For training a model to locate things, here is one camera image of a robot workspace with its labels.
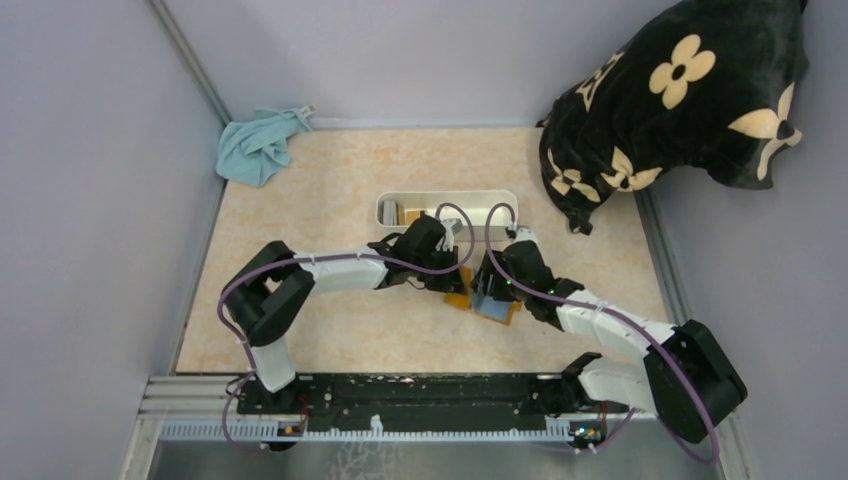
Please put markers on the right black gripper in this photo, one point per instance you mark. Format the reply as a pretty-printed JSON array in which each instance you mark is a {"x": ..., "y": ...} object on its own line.
[{"x": 491, "y": 287}]

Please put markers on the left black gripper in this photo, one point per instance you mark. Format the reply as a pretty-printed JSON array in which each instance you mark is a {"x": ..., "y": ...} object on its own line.
[{"x": 448, "y": 281}]

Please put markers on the orange leather card holder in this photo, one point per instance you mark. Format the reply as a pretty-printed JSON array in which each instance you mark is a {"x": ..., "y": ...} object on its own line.
[{"x": 500, "y": 312}]

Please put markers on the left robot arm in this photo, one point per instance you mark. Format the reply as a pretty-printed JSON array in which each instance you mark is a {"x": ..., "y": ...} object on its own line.
[{"x": 262, "y": 301}]

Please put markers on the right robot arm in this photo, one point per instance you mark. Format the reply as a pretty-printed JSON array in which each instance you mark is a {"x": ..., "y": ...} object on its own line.
[{"x": 679, "y": 373}]

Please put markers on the light blue cloth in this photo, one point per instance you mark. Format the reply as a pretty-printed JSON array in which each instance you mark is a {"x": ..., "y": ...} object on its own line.
[{"x": 251, "y": 152}]

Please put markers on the black floral pillow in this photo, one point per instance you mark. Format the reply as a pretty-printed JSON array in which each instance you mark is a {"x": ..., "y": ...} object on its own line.
[{"x": 705, "y": 84}]

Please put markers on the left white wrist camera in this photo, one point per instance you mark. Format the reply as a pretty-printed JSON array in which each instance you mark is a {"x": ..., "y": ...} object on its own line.
[{"x": 452, "y": 226}]

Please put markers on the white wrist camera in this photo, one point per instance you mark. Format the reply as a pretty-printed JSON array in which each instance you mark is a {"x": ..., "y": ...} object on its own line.
[
  {"x": 452, "y": 226},
  {"x": 519, "y": 234}
]

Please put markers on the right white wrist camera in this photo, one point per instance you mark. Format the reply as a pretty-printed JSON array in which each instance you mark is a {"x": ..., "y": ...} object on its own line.
[{"x": 519, "y": 234}]

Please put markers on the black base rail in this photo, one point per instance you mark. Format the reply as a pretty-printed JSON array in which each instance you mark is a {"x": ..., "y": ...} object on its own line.
[{"x": 422, "y": 402}]

